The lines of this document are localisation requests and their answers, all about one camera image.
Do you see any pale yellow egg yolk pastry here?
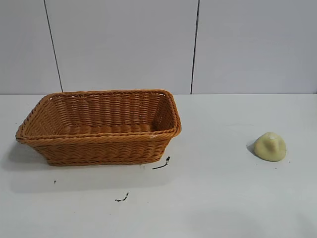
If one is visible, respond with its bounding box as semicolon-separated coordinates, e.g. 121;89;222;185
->
253;132;288;162

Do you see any brown woven wicker basket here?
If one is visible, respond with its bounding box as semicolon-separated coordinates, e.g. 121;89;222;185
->
16;88;183;167

